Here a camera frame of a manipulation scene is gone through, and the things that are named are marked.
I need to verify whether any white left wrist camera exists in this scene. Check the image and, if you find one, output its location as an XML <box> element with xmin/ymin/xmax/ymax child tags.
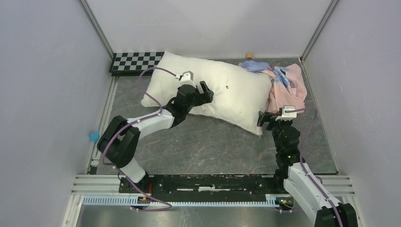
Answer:
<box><xmin>175</xmin><ymin>71</ymin><xmax>196</xmax><ymax>87</ymax></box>

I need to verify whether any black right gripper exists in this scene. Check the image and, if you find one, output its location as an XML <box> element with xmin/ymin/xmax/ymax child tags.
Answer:
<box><xmin>256</xmin><ymin>110</ymin><xmax>292</xmax><ymax>152</ymax></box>

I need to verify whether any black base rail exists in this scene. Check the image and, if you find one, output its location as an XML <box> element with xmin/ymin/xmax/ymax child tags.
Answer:
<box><xmin>137</xmin><ymin>174</ymin><xmax>286</xmax><ymax>202</ymax></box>

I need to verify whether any blue and pink printed pillowcase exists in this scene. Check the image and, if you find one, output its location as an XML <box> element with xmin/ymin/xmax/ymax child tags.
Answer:
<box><xmin>238</xmin><ymin>60</ymin><xmax>307</xmax><ymax>113</ymax></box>

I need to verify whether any black white checkerboard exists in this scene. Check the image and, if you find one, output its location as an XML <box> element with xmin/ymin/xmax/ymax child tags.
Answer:
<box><xmin>109</xmin><ymin>52</ymin><xmax>165</xmax><ymax>76</ymax></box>

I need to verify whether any small blue object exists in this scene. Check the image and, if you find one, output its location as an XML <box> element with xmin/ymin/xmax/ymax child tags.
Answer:
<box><xmin>89</xmin><ymin>131</ymin><xmax>100</xmax><ymax>143</ymax></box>

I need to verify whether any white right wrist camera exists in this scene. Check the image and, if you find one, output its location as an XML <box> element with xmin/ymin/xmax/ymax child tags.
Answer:
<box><xmin>275</xmin><ymin>105</ymin><xmax>297</xmax><ymax>121</ymax></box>

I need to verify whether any white pillow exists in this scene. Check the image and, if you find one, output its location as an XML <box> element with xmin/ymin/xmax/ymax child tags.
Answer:
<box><xmin>141</xmin><ymin>52</ymin><xmax>272</xmax><ymax>136</ymax></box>

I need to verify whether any white toothed cable duct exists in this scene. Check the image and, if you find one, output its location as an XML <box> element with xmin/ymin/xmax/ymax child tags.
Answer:
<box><xmin>82</xmin><ymin>195</ymin><xmax>291</xmax><ymax>208</ymax></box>

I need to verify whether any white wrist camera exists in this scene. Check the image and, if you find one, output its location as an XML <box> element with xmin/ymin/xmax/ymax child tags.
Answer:
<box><xmin>175</xmin><ymin>71</ymin><xmax>196</xmax><ymax>87</ymax></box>
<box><xmin>275</xmin><ymin>105</ymin><xmax>297</xmax><ymax>121</ymax></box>

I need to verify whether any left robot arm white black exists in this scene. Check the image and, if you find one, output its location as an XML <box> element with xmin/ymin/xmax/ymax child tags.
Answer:
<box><xmin>97</xmin><ymin>81</ymin><xmax>214</xmax><ymax>193</ymax></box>

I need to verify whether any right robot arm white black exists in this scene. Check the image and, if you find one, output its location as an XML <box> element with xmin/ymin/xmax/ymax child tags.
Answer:
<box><xmin>257</xmin><ymin>108</ymin><xmax>358</xmax><ymax>227</ymax></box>

